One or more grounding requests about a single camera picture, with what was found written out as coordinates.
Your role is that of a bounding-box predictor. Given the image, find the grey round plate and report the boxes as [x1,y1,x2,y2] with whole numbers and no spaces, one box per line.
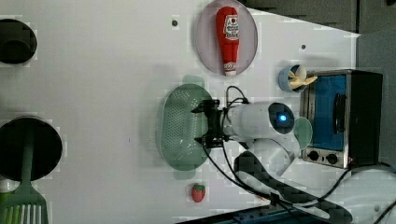
[195,0,258,77]

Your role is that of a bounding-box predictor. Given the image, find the red plush strawberry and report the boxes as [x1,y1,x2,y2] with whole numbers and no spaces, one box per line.
[191,183,205,203]

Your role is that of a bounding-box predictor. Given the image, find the black toaster oven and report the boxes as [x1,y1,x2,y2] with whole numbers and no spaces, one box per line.
[301,69,383,169]

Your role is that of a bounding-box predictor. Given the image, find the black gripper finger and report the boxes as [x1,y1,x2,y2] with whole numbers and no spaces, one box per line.
[194,135,209,145]
[191,104,208,114]

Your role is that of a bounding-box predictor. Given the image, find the green plastic strainer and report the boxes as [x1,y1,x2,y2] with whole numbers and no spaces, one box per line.
[156,76,211,180]

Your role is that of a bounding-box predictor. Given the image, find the yellow plush banana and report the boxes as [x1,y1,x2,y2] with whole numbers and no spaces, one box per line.
[289,70,318,90]

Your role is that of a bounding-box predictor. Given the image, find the red plush ketchup bottle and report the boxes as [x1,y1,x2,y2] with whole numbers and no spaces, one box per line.
[216,7,239,76]

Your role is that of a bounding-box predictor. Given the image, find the blue cup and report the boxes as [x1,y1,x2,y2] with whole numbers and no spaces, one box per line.
[277,64,307,93]

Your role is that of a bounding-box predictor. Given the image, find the green plastic spatula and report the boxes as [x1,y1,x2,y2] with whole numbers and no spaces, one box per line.
[1,126,49,224]

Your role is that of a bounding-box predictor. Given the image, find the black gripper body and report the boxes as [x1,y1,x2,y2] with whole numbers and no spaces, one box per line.
[203,100,224,147]

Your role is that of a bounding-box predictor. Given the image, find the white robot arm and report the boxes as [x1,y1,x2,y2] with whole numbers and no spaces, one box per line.
[191,100,395,224]

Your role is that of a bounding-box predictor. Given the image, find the mint green mug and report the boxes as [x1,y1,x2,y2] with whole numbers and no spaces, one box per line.
[293,117,313,149]

